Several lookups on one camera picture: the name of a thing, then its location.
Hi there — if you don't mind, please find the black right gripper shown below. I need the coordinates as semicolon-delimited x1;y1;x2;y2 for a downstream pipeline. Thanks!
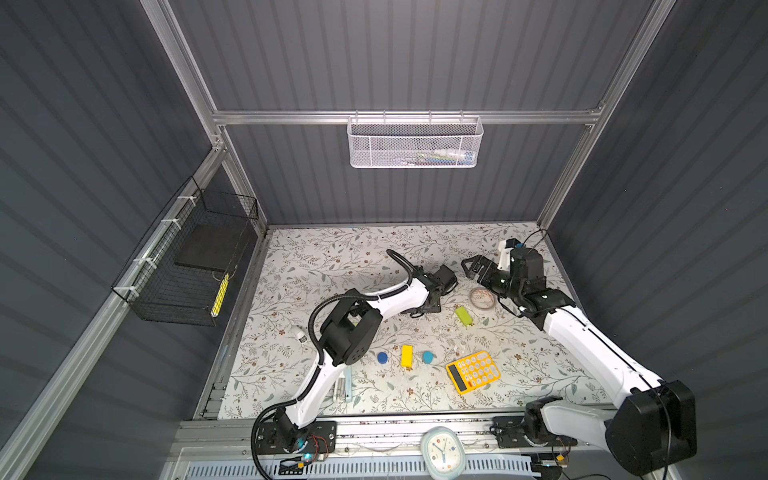
462;255;522;302

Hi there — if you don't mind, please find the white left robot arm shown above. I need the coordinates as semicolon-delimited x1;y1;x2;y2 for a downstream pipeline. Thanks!
283;265;458;429

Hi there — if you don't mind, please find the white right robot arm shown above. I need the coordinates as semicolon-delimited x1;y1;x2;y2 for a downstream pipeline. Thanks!
461;239;698;477

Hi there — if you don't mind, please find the long green block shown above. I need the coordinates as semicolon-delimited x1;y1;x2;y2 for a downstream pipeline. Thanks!
455;306;474;327

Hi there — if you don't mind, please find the long yellow block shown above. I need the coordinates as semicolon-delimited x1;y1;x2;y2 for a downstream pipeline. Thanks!
401;345;413;369

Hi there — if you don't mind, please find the clear tape roll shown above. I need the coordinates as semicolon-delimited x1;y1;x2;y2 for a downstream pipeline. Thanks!
469;287;497;311

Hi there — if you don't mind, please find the yellow calculator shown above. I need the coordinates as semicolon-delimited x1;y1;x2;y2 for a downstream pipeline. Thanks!
445;351;501;395

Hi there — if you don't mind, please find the white stapler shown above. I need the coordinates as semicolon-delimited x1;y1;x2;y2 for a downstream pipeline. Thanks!
334;367;353;403

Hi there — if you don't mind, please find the white analog clock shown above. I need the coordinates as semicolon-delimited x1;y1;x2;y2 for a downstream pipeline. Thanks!
420;426;467;480

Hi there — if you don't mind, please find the yellow green marker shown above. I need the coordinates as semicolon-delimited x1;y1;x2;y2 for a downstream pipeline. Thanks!
210;273;230;318

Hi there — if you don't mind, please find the black corrugated cable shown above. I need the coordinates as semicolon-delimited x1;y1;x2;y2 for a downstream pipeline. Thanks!
250;248;416;480

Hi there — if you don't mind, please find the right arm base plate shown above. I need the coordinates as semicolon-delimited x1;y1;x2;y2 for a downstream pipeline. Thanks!
489;416;578;449

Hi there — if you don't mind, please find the white wire basket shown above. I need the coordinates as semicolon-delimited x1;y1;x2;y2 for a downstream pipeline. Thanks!
346;115;484;169

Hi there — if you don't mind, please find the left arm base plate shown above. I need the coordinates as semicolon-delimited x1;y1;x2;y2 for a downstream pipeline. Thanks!
251;421;337;455

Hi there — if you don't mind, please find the black wire basket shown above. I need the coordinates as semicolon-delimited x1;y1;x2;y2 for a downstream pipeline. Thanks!
112;180;260;327

